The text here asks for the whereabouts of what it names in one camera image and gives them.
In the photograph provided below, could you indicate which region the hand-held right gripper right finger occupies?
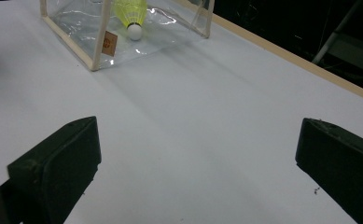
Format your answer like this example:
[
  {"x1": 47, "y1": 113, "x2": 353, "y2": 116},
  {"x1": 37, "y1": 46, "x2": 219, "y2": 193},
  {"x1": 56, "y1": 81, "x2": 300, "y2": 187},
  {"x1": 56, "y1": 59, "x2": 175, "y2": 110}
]
[{"x1": 295, "y1": 118, "x2": 363, "y2": 224}]

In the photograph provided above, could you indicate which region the white table board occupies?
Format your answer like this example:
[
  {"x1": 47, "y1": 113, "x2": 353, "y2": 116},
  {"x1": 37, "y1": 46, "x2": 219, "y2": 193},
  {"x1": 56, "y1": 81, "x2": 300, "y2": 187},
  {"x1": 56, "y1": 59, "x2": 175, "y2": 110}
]
[{"x1": 0, "y1": 0, "x2": 363, "y2": 224}]

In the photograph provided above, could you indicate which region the yellow shuttlecock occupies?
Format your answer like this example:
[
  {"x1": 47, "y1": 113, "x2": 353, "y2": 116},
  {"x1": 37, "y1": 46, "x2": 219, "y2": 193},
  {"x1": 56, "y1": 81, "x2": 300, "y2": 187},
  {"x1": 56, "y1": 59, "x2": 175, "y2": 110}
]
[{"x1": 113, "y1": 0, "x2": 148, "y2": 42}]

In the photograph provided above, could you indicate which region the black folding chair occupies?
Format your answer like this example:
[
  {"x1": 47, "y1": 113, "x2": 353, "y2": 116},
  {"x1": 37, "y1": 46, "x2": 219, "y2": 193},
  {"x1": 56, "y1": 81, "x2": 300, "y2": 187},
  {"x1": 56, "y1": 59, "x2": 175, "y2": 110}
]
[{"x1": 312, "y1": 0, "x2": 363, "y2": 73}]

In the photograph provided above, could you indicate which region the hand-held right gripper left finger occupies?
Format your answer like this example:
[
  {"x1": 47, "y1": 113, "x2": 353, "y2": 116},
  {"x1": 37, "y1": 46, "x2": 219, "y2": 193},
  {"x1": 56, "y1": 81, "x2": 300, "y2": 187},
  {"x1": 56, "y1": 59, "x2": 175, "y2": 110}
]
[{"x1": 1, "y1": 116, "x2": 103, "y2": 224}]

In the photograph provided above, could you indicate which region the transparent bag with beige trim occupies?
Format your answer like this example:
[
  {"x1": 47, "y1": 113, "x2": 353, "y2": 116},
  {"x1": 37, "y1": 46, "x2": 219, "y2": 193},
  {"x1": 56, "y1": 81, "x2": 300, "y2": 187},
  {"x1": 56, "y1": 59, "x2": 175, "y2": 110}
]
[{"x1": 39, "y1": 0, "x2": 216, "y2": 72}]

